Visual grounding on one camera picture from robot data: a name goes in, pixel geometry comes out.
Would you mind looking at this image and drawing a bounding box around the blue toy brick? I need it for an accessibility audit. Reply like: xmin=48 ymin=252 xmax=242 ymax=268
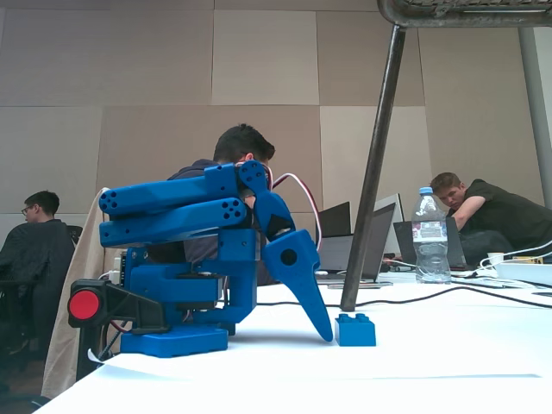
xmin=334 ymin=312 xmax=377 ymax=348

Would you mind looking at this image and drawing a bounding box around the dark laptop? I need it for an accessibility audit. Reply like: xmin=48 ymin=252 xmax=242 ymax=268
xmin=316 ymin=200 xmax=354 ymax=273

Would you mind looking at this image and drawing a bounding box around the dark-haired person in navy hoodie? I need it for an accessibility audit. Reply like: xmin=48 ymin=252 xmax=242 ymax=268
xmin=166 ymin=123 xmax=277 ymax=286

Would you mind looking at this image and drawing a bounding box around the grey laptop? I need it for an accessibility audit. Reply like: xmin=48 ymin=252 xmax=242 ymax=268
xmin=318 ymin=202 xmax=398 ymax=285

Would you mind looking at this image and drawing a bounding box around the dark metal stand leg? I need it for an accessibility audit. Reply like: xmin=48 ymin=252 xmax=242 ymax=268
xmin=339 ymin=23 xmax=408 ymax=313

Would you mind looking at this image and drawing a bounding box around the silver laptop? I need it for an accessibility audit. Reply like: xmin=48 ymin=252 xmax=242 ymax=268
xmin=373 ymin=192 xmax=407 ymax=260

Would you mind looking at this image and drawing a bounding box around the clear plastic water bottle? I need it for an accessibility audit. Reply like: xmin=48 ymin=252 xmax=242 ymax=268
xmin=411 ymin=185 xmax=453 ymax=285

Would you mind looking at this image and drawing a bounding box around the black laptop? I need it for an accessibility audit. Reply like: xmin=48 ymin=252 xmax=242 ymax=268
xmin=392 ymin=216 xmax=475 ymax=272

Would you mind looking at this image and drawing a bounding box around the beige coat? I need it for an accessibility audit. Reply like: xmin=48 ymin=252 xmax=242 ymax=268
xmin=41 ymin=186 xmax=130 ymax=400

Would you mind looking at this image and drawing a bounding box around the black clamp with red knob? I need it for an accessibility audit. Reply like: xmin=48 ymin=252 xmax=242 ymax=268
xmin=67 ymin=279 xmax=170 ymax=381

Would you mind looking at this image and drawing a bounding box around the person in black t-shirt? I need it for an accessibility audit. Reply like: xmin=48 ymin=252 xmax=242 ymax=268
xmin=430 ymin=172 xmax=552 ymax=269

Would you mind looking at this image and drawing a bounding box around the white flat box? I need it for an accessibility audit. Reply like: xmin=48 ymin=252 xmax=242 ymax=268
xmin=494 ymin=260 xmax=552 ymax=286

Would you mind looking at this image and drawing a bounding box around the person with glasses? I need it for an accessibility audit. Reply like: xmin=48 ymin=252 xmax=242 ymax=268
xmin=0 ymin=190 xmax=78 ymax=392

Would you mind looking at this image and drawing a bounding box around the grey pillar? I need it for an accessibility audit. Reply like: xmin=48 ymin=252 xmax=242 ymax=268
xmin=517 ymin=27 xmax=552 ymax=230

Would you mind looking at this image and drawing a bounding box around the red white servo cable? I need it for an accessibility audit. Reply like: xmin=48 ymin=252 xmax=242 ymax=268
xmin=270 ymin=172 xmax=323 ymax=252

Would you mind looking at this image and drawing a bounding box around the black cable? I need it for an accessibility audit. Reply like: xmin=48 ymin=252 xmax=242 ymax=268
xmin=255 ymin=282 xmax=552 ymax=311

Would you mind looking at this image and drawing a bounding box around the dark metal stand frame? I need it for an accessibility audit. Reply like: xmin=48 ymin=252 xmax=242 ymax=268
xmin=376 ymin=0 xmax=552 ymax=29

